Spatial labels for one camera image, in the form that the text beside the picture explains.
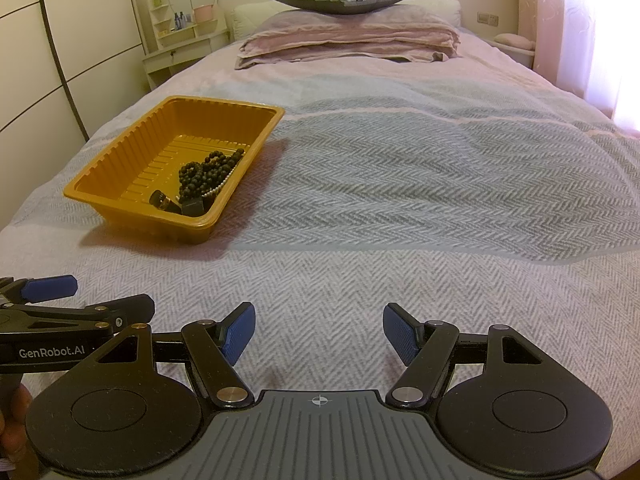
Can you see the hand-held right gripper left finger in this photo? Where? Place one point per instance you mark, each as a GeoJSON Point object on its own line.
{"type": "Point", "coordinates": [240, 330]}

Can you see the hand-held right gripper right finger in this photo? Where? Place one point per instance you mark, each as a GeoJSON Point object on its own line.
{"type": "Point", "coordinates": [400, 332]}

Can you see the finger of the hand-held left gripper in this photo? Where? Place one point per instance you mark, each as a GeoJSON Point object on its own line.
{"type": "Point", "coordinates": [50, 287]}
{"type": "Point", "coordinates": [132, 307]}

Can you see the orange plastic tray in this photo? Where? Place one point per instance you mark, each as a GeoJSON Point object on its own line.
{"type": "Point", "coordinates": [115, 160]}

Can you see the person's left hand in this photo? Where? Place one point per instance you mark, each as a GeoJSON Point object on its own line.
{"type": "Point", "coordinates": [17, 425]}

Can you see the white wardrobe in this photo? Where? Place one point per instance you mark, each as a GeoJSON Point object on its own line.
{"type": "Point", "coordinates": [50, 35]}

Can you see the white dressing table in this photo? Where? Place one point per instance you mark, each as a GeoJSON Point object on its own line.
{"type": "Point", "coordinates": [175, 52]}

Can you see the blue cosmetic bottles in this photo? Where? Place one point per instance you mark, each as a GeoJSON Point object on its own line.
{"type": "Point", "coordinates": [182, 20]}

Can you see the white nightstand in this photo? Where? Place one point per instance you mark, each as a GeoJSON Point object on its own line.
{"type": "Point", "coordinates": [515, 57]}

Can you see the pink folded duvet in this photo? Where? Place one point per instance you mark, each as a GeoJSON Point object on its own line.
{"type": "Point", "coordinates": [350, 37]}

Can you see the pink plastic basin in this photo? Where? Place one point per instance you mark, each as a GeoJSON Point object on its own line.
{"type": "Point", "coordinates": [205, 15]}

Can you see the small pink cushion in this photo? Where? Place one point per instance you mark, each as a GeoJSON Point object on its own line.
{"type": "Point", "coordinates": [514, 41]}

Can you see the pink curtain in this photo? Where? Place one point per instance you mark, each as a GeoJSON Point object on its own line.
{"type": "Point", "coordinates": [585, 25]}

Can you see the wall socket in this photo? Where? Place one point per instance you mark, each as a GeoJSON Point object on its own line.
{"type": "Point", "coordinates": [488, 18]}

